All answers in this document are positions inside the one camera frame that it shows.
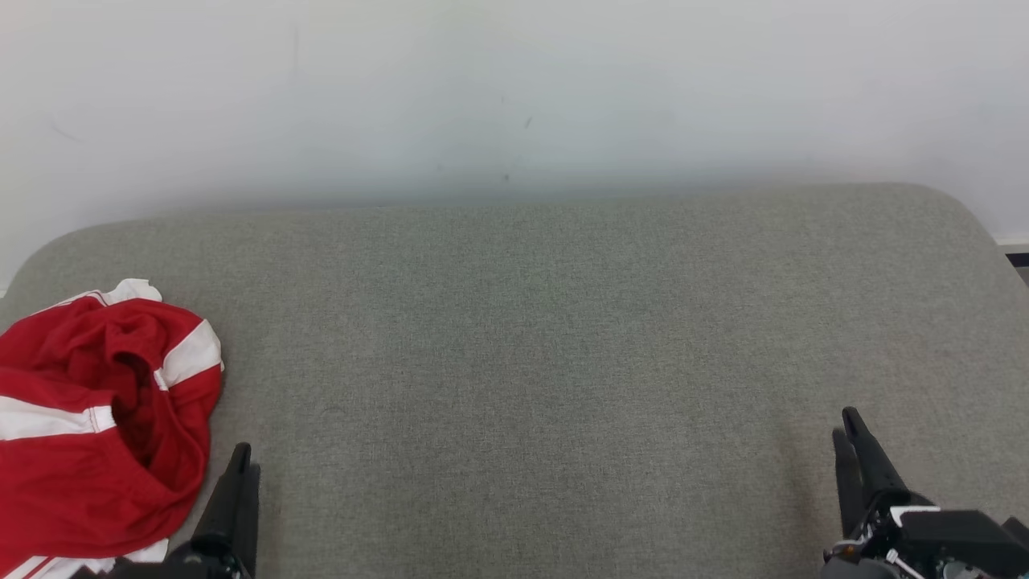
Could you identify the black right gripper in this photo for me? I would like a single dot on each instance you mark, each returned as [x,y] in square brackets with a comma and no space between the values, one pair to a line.
[957,547]

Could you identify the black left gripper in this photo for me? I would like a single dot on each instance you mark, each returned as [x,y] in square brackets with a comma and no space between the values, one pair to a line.
[201,563]

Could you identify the red shorts with white stripe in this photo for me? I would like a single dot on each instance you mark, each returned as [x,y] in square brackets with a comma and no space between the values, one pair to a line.
[72,490]

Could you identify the black baseboard strip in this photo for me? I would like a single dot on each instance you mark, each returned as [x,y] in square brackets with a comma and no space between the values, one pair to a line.
[1018,259]

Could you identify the grey fabric sofa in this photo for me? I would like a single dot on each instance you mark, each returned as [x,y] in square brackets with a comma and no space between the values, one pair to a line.
[547,386]

